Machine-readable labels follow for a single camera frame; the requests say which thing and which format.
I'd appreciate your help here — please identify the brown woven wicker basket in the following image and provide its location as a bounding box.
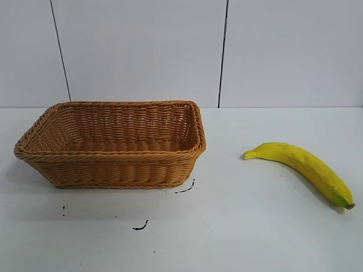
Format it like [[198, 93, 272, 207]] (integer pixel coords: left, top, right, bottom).
[[14, 99, 207, 190]]

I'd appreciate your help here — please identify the yellow banana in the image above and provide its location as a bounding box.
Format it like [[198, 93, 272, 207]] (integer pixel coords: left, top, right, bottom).
[[243, 142, 356, 210]]

